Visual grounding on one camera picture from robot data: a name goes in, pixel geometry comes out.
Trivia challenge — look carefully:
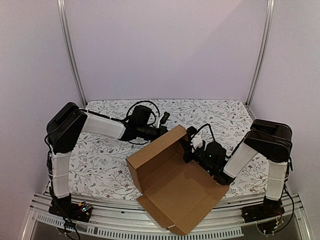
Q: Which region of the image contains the brown cardboard box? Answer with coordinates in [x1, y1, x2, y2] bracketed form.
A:
[126, 125, 229, 236]

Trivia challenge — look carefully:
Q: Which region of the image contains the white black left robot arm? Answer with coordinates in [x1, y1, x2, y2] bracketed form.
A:
[44, 100, 170, 217]

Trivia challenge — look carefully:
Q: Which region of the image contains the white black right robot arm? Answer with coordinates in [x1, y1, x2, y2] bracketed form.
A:
[179, 119, 293, 218]

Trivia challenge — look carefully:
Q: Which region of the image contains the floral patterned table mat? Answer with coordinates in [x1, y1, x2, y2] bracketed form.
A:
[49, 99, 286, 200]

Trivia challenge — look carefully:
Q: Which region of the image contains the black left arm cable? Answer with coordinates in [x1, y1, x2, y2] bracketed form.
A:
[124, 99, 161, 126]

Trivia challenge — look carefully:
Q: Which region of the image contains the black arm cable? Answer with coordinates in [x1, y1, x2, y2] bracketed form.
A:
[124, 99, 161, 126]
[196, 123, 235, 158]

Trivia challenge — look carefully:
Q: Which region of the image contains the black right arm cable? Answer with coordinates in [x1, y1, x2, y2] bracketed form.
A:
[196, 123, 235, 158]

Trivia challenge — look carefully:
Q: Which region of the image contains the aluminium front rail base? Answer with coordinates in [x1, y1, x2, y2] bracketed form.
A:
[23, 192, 310, 240]

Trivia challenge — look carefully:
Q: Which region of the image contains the aluminium left frame post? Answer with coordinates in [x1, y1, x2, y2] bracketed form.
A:
[56, 0, 88, 106]

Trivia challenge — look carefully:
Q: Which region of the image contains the aluminium frame post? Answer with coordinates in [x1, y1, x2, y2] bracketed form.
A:
[245, 0, 275, 109]
[56, 0, 88, 106]

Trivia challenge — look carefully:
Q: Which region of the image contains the aluminium right frame post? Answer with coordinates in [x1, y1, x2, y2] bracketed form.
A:
[245, 0, 275, 109]

